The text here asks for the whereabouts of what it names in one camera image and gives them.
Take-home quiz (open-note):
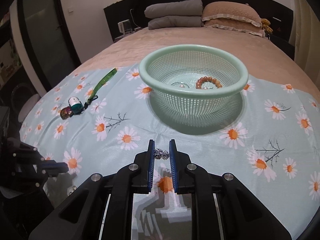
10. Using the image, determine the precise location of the small silver crystal earring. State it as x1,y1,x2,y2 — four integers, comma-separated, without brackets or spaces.
154,148,169,160

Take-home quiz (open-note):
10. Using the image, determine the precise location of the orange bead bracelet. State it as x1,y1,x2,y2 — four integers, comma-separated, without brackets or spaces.
195,76,223,90

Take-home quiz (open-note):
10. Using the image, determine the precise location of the daisy print blue cloth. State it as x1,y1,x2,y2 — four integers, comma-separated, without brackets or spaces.
18,63,320,240

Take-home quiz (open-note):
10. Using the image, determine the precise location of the green plastic mesh basket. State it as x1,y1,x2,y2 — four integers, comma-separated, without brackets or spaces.
139,44,249,118

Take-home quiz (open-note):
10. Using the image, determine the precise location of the dark glass door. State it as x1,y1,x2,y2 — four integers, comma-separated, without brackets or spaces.
17,0,81,92

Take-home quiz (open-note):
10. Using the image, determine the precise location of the tan bedspread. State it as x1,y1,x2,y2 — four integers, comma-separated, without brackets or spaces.
72,26,320,98

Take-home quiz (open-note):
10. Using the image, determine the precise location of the white bedside device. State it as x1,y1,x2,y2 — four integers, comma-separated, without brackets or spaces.
118,20,132,35

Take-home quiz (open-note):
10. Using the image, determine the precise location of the lower tan ruffled pillow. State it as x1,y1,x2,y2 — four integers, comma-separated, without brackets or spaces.
204,18,265,37

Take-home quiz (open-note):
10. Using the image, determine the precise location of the tan ruffled pillow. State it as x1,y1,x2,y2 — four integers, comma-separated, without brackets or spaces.
204,18,265,37
201,1,262,27

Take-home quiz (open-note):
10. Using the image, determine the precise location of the brown teddy bear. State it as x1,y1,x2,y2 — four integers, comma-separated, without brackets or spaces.
261,18,273,35

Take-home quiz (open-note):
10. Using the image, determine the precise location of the lower grey pillow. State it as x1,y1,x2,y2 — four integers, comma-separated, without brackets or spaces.
148,16,202,30

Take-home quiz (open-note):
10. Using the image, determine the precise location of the grey pillow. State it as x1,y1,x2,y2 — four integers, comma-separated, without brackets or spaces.
148,16,202,30
144,0,203,19

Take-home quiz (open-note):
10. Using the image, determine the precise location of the cream curtain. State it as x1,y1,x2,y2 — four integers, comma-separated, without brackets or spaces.
290,0,320,87

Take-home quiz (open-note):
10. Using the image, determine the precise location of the upper tan ruffled pillow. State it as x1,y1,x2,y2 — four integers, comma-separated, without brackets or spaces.
201,1,262,27

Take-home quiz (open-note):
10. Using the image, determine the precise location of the upper grey pillow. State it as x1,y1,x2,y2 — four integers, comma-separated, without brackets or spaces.
144,0,203,19

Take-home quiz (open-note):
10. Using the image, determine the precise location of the black headboard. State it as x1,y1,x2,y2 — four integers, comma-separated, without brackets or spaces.
104,0,295,59

